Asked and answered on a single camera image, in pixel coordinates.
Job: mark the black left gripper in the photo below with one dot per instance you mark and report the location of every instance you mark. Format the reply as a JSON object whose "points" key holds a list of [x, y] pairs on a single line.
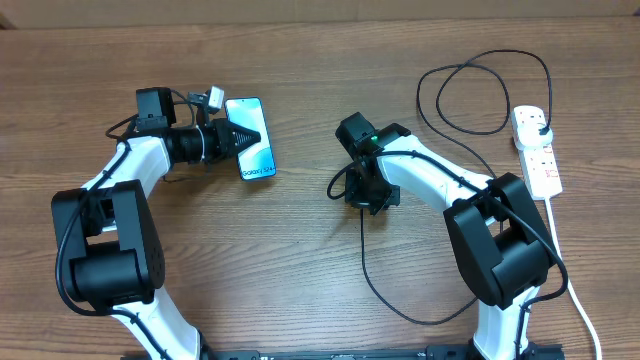
{"points": [[222, 129]]}

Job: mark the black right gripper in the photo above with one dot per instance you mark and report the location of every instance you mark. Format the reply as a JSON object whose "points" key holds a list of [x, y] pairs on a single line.
{"points": [[359, 197]]}

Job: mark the blue Samsung Galaxy smartphone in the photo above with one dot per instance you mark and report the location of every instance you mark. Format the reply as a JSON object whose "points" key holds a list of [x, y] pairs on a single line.
{"points": [[255, 157]]}

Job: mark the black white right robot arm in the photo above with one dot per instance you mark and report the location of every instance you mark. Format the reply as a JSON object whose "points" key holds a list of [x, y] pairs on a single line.
{"points": [[502, 248]]}

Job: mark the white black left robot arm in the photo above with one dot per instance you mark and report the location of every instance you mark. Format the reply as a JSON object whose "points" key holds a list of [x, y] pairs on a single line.
{"points": [[110, 261]]}

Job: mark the white charger adapter plug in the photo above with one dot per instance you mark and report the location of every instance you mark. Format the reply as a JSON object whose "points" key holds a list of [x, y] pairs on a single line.
{"points": [[531, 136]]}

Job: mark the white power strip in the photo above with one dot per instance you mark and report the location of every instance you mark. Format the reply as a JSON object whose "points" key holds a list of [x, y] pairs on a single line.
{"points": [[539, 165]]}

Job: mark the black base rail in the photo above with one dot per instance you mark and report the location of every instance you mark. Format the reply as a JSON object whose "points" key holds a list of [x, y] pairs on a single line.
{"points": [[350, 355]]}

